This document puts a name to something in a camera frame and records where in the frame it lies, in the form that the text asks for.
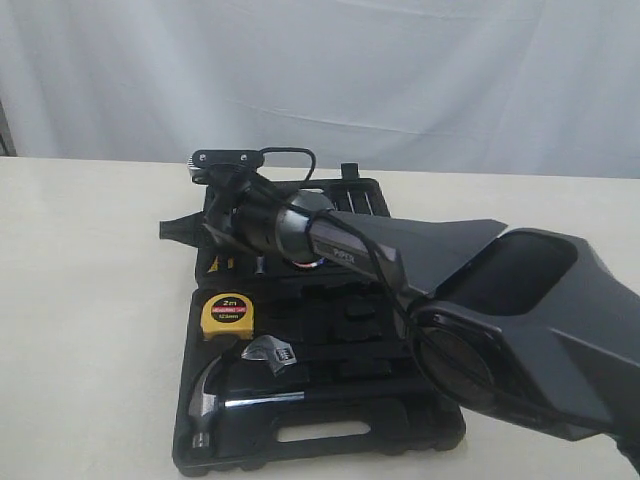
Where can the PVC insulation tape roll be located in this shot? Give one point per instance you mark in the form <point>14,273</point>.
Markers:
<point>308,266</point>

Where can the silver adjustable wrench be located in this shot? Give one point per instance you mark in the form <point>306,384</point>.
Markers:
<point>277,354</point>

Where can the clear handle tester screwdriver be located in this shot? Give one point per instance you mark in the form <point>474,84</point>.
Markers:
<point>260,265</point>

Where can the steel claw hammer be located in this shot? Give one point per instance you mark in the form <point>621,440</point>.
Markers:
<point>205,408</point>

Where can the yellow black utility knife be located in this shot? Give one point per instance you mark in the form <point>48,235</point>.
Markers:
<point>221,264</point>

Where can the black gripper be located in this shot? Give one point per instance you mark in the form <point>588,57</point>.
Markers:
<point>241,214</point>

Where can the yellow measuring tape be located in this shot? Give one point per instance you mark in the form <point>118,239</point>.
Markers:
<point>228,314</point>

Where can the black plastic tool case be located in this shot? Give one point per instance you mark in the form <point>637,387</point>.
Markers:
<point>340,326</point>

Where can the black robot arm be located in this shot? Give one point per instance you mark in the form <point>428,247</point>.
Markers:
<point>525,326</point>

